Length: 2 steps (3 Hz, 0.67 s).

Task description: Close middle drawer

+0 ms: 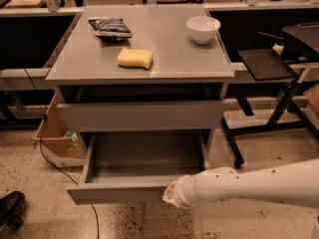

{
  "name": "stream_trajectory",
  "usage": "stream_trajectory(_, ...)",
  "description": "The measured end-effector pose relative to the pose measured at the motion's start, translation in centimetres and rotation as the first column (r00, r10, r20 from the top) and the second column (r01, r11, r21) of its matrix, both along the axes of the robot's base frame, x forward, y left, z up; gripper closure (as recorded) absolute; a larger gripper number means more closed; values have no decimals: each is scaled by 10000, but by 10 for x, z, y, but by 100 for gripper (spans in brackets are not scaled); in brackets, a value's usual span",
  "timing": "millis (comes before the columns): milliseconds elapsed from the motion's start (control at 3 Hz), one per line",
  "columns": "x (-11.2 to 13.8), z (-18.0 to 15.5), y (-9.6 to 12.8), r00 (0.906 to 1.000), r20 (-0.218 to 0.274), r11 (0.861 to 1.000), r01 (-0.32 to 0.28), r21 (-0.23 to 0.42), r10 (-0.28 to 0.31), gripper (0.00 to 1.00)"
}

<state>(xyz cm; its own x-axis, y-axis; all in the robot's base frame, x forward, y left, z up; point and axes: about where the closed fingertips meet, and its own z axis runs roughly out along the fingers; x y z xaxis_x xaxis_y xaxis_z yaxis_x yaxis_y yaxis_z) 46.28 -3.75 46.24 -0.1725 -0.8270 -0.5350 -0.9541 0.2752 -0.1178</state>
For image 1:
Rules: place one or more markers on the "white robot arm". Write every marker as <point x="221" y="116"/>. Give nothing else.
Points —
<point x="294" y="184"/>

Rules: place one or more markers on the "black rolling stand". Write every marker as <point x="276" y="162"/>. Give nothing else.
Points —
<point x="285" y="103"/>

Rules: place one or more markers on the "grey drawer cabinet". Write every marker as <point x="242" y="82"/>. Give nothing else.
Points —
<point x="89" y="60"/>

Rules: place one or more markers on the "grey top drawer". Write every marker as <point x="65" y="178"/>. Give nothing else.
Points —
<point x="140" y="107"/>

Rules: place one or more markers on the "black shoe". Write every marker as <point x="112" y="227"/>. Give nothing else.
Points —
<point x="10" y="207"/>

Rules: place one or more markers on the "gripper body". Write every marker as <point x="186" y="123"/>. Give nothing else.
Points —
<point x="180" y="192"/>

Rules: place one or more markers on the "yellow sponge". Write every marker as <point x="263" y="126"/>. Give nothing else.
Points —
<point x="135" y="58"/>

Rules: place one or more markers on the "black tray table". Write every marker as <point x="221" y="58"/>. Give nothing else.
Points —
<point x="266" y="65"/>

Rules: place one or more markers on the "grey drawer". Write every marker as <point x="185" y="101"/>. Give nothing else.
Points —
<point x="140" y="107"/>
<point x="137" y="166"/>

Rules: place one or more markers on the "dark blue snack bag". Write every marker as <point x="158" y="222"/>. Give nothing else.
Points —
<point x="110" y="27"/>

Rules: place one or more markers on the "cardboard box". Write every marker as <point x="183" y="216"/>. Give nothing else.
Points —
<point x="54" y="135"/>

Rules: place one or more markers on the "white bowl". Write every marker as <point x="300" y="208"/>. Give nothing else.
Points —
<point x="202" y="29"/>

